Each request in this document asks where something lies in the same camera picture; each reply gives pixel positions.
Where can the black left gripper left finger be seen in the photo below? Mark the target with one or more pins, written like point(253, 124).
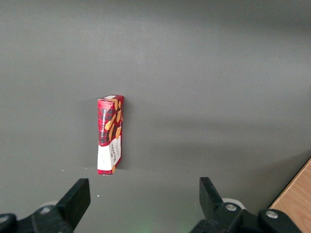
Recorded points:
point(75, 201)

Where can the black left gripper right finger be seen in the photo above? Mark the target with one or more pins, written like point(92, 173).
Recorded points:
point(213, 206)

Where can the red shortbread biscuit box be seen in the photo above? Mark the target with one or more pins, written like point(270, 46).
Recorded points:
point(109, 136)

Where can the wooden drawer cabinet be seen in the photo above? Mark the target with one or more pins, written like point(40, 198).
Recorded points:
point(295, 201)

